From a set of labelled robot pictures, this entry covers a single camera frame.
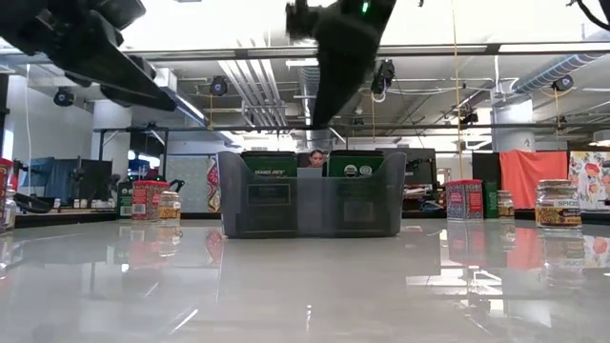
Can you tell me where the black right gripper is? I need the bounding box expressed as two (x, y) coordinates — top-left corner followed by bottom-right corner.
(312, 0), (397, 130)

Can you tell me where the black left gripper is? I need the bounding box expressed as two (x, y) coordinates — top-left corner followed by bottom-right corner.
(0, 0), (178, 112)

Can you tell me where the green spice tin black lid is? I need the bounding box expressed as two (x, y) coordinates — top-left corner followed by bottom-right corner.
(327, 150), (385, 235)
(116, 182), (134, 219)
(240, 151), (299, 235)
(482, 179), (499, 220)

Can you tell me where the red patterned spice tin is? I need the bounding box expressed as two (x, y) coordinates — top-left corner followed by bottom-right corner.
(132, 179), (171, 222)
(445, 179), (484, 221)
(0, 158), (14, 234)

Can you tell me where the glass spice jar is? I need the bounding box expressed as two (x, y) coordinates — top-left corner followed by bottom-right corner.
(497, 190), (517, 220)
(0, 188), (18, 234)
(158, 190), (182, 222)
(534, 179), (583, 229)

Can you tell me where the plain white column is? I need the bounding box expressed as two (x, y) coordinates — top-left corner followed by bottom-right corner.
(91, 99), (133, 182)

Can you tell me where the person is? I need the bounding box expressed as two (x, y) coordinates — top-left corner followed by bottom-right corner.
(307, 149), (328, 169)

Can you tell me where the grey translucent plastic bin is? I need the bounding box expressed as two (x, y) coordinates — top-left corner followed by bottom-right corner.
(216, 151), (408, 239)

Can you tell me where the grey patterned partition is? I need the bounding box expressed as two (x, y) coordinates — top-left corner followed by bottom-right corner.
(165, 154), (212, 213)

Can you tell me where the blue cloth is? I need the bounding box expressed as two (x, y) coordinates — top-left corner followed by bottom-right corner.
(28, 156), (81, 207)

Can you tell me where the colourful patterned cloth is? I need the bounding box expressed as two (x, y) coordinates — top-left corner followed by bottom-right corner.
(206, 156), (223, 213)

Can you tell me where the black partition panel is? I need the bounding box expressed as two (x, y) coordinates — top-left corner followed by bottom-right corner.
(471, 151), (501, 182)

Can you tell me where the white column with numeral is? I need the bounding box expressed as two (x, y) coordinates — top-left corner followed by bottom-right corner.
(491, 97), (536, 153)

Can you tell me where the orange cloth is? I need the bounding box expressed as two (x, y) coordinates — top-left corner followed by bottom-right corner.
(498, 150), (569, 211)

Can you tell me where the white floral cloth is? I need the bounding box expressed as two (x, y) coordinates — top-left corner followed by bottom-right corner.
(569, 151), (610, 212)

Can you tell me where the grey round ventilation duct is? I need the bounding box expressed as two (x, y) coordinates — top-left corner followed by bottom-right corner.
(297, 64), (335, 151)

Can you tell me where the black ceiling camera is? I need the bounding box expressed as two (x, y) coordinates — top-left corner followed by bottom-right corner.
(371, 59), (397, 104)
(209, 75), (229, 97)
(52, 86), (76, 108)
(551, 74), (575, 92)

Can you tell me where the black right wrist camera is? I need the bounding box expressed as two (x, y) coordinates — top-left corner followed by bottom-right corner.
(284, 0), (326, 40)

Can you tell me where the black overhead frame beam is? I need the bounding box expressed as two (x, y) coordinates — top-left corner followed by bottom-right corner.
(118, 41), (610, 64)

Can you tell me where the yellow hanging cord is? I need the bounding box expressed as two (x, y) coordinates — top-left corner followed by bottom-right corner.
(450, 0), (466, 181)

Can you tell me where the black table frame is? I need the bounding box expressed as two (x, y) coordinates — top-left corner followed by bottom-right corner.
(13, 208), (610, 229)

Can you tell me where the silver flexible insulated duct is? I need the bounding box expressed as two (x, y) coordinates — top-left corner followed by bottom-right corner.
(512, 28), (610, 95)

